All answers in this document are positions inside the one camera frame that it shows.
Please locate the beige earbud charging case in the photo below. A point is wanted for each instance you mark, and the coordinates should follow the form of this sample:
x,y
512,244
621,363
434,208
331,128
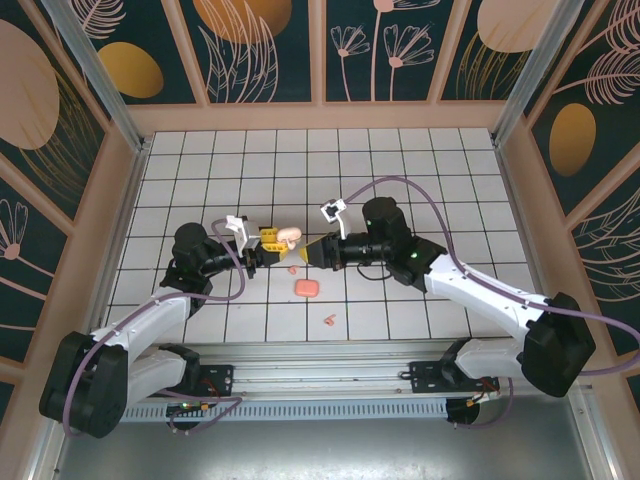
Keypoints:
x,y
289,233

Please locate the pink earbud charging case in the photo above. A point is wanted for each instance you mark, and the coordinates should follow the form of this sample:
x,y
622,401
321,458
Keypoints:
x,y
306,288

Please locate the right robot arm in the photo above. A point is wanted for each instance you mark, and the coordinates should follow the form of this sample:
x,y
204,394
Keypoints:
x,y
480,292

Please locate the small circuit board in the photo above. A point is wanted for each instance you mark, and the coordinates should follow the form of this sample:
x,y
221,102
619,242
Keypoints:
x,y
187,409

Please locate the grey sheet metal panel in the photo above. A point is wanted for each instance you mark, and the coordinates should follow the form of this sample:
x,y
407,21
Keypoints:
x,y
320,450

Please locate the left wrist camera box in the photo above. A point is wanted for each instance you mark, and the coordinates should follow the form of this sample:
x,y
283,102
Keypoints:
x,y
240,230

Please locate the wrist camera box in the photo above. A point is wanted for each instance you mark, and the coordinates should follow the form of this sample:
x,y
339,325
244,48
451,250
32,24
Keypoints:
x,y
332,210
240,230

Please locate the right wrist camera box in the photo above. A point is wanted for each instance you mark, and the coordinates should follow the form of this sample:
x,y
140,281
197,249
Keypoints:
x,y
332,210

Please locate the aluminium mounting rail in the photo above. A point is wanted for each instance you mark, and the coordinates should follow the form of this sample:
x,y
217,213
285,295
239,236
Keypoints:
x,y
320,370

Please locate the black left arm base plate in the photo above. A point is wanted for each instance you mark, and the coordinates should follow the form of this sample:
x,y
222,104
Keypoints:
x,y
220,375

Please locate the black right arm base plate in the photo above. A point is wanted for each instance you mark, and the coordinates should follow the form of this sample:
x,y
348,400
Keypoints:
x,y
425,372

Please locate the aluminium frame post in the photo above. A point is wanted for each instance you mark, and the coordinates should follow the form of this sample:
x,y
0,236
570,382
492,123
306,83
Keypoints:
x,y
525,75
107,95

